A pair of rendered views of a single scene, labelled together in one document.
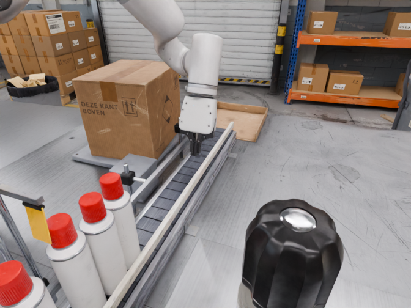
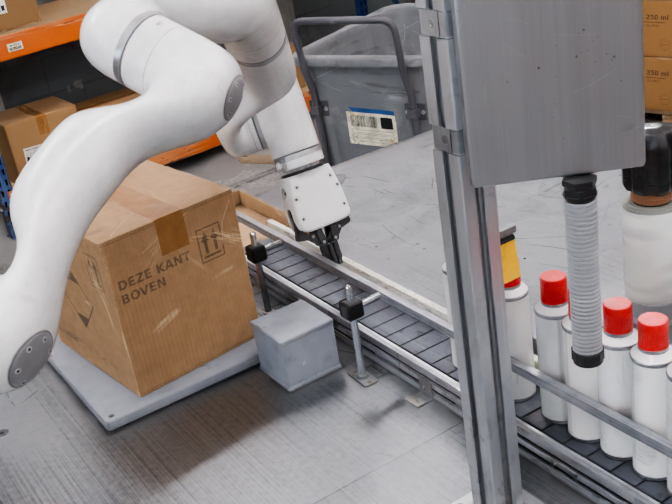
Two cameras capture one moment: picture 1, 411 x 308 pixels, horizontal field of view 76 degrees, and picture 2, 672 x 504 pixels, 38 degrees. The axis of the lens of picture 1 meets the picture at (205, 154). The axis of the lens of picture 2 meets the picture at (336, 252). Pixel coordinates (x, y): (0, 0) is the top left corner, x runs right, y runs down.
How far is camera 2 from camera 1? 1.27 m
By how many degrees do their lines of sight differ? 44
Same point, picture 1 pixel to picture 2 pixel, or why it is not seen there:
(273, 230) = (652, 132)
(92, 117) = (141, 303)
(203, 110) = (327, 185)
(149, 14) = (286, 68)
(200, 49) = (289, 98)
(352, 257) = not seen: hidden behind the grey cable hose
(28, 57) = not seen: outside the picture
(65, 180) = (177, 444)
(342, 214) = (524, 232)
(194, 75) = (296, 139)
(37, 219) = (508, 255)
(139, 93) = (225, 208)
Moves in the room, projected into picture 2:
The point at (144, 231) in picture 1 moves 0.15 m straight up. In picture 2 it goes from (432, 347) to (420, 259)
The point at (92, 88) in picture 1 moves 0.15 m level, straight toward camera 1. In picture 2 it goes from (140, 241) to (233, 237)
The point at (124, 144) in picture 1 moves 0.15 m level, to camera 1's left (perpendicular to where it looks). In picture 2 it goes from (206, 326) to (139, 373)
